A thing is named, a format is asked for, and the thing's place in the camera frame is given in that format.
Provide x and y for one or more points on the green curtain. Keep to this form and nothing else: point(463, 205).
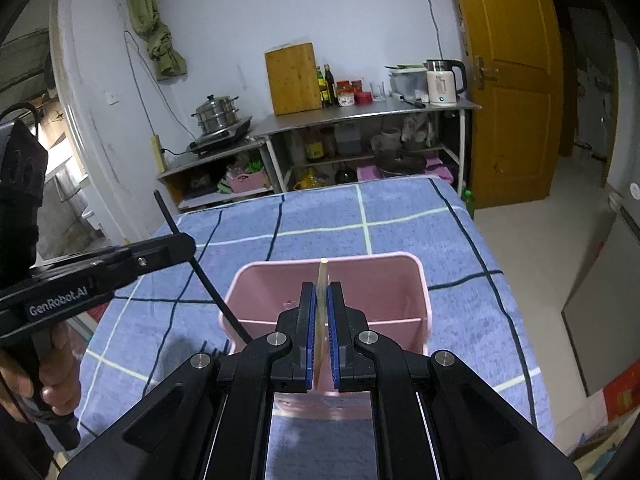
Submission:
point(160, 45)

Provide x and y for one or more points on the black wok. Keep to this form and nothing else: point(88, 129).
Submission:
point(400, 165)

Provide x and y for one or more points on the amber oil bottle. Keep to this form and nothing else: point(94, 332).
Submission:
point(313, 146)

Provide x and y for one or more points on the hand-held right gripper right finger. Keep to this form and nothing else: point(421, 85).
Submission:
point(334, 340)

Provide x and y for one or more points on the bamboo cutting board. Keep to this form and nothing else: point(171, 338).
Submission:
point(292, 80)

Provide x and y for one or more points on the black induction cooker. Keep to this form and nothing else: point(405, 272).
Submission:
point(220, 141)

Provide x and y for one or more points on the red cup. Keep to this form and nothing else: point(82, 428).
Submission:
point(364, 98)

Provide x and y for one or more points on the steel steamer pot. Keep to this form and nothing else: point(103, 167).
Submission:
point(216, 112)

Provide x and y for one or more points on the clear drinking glass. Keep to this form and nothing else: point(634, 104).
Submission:
point(377, 92)

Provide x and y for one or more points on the dark sauce bottle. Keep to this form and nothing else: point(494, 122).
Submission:
point(330, 87)

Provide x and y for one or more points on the black chopstick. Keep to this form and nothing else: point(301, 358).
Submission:
point(215, 295)

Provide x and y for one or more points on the blue plaid blanket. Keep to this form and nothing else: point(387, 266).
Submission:
point(425, 225)

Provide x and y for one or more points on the person's left hand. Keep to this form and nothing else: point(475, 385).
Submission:
point(59, 375)

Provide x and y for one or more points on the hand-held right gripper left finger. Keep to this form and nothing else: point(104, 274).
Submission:
point(312, 332)

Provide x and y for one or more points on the green plastic bottle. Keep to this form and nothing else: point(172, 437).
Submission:
point(467, 205)

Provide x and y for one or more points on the white wall socket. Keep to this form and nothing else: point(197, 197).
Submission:
point(112, 98)

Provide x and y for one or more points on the white tub with red label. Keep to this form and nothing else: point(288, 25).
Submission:
point(345, 99)

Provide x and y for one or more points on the grey refrigerator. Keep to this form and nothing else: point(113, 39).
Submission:
point(600, 320)

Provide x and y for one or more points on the white plastic container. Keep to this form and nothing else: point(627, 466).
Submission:
point(407, 85)

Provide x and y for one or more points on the large steel kitchen table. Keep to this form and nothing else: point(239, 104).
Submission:
point(350, 110)

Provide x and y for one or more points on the yellow wooden door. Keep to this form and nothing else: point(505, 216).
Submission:
point(510, 110)

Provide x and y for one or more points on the green glass bottle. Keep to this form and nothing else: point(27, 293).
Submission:
point(321, 90)

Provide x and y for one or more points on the pink plastic utensil holder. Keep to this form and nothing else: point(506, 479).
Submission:
point(380, 290)

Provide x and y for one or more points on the pink storage basket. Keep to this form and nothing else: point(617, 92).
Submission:
point(247, 182)

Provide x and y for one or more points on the grey plastic canister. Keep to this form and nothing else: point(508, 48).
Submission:
point(347, 140)

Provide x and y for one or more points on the beige power strip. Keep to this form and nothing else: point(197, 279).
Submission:
point(158, 155)

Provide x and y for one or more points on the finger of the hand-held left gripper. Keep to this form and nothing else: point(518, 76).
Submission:
point(150, 255)

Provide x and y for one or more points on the red cardboard box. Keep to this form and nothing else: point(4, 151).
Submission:
point(622, 400)

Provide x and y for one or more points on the white electric kettle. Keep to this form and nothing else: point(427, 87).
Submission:
point(440, 85)

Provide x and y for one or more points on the wooden chopstick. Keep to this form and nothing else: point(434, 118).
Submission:
point(322, 280)

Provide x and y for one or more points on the small steel kitchen table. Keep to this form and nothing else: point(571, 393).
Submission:
point(192, 165)

